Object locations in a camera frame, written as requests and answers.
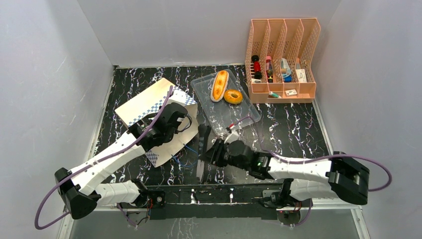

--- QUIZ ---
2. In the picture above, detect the checkered paper bread bag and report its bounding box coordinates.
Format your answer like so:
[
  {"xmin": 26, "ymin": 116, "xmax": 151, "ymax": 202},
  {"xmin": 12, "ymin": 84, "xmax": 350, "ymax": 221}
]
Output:
[{"xmin": 115, "ymin": 78, "xmax": 199, "ymax": 167}]

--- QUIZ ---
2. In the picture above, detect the clear plastic tray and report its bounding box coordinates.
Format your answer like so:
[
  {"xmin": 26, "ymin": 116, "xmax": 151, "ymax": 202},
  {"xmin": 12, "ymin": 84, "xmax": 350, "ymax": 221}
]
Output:
[{"xmin": 190, "ymin": 69, "xmax": 262, "ymax": 136}]

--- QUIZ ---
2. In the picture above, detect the round yellow fake bun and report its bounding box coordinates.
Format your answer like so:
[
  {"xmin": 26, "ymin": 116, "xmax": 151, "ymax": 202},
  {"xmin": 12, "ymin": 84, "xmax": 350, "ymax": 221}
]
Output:
[{"xmin": 223, "ymin": 89, "xmax": 243, "ymax": 105}]

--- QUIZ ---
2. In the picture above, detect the yellow fake bread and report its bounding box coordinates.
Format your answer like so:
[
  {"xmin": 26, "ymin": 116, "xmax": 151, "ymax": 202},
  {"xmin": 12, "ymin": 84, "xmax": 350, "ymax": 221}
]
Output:
[{"xmin": 210, "ymin": 70, "xmax": 229, "ymax": 102}]

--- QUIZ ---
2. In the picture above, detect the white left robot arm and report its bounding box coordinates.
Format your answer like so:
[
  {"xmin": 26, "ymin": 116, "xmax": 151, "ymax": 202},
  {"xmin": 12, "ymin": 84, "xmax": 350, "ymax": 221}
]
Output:
[{"xmin": 54, "ymin": 101, "xmax": 198, "ymax": 220}]

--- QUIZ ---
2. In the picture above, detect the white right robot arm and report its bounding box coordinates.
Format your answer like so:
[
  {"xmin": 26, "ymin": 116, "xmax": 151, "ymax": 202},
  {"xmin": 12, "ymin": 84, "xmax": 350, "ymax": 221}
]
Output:
[{"xmin": 198, "ymin": 124, "xmax": 370, "ymax": 208}]

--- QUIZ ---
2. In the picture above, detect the green tipped tube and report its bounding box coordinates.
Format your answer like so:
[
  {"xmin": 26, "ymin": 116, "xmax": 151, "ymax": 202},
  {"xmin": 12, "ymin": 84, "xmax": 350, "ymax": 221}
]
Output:
[{"xmin": 268, "ymin": 91, "xmax": 282, "ymax": 99}]

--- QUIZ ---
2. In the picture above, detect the red black dumbbell toy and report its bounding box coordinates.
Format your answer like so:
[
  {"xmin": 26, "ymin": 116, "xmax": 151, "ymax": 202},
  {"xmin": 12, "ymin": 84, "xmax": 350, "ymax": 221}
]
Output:
[{"xmin": 251, "ymin": 55, "xmax": 262, "ymax": 80}]

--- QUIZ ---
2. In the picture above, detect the small white card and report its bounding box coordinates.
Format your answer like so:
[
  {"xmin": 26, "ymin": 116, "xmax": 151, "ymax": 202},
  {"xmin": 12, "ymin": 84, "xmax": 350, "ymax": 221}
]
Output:
[{"xmin": 285, "ymin": 89, "xmax": 298, "ymax": 97}]

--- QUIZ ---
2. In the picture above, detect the red pink bottle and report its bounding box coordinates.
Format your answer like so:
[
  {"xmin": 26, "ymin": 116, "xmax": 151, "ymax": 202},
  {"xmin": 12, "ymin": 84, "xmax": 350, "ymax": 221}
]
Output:
[{"xmin": 265, "ymin": 56, "xmax": 273, "ymax": 83}]

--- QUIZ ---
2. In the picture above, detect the peach desk file organizer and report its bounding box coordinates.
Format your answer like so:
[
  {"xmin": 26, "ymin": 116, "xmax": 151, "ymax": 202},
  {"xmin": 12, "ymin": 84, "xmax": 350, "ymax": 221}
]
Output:
[{"xmin": 245, "ymin": 18, "xmax": 321, "ymax": 104}]

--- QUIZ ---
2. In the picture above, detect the blue tape roll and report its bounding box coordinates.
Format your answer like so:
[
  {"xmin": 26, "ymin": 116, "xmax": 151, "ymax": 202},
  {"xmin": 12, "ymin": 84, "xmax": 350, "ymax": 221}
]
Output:
[{"xmin": 280, "ymin": 58, "xmax": 292, "ymax": 83}]

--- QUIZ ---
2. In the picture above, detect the white small box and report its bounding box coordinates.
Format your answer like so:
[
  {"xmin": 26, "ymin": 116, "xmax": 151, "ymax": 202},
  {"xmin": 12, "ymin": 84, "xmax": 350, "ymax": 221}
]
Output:
[{"xmin": 295, "ymin": 58, "xmax": 307, "ymax": 83}]

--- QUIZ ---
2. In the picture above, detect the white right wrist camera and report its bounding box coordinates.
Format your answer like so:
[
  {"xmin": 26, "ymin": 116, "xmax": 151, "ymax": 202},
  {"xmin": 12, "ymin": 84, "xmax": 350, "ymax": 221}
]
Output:
[{"xmin": 224, "ymin": 127, "xmax": 239, "ymax": 144}]

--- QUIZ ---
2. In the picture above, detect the aluminium front rail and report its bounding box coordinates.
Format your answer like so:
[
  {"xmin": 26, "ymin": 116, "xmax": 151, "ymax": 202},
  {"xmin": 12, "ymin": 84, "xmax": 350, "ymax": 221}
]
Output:
[{"xmin": 63, "ymin": 186, "xmax": 363, "ymax": 213}]

